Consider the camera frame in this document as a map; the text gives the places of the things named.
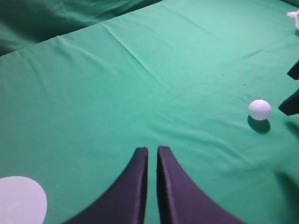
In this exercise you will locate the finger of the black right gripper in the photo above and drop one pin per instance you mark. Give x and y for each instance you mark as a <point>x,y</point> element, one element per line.
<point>291,105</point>
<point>294,71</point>

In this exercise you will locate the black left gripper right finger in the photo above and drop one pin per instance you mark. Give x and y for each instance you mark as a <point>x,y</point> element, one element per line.
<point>180,200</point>

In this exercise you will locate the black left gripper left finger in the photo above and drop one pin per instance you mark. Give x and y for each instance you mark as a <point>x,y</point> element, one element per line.
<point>124,202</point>

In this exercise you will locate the white dimpled golf ball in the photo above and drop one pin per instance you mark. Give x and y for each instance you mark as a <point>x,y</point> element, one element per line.
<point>259,110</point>

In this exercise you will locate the white round plate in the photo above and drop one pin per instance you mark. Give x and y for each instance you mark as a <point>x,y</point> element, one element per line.
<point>22,201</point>

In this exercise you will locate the white crumpled object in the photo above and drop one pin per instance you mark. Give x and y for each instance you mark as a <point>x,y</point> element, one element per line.
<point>295,16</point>

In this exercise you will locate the green table cloth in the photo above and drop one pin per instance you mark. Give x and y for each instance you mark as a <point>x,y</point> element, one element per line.
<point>179,73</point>

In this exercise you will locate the green backdrop curtain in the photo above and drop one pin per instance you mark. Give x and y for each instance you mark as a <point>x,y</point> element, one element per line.
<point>28,22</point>

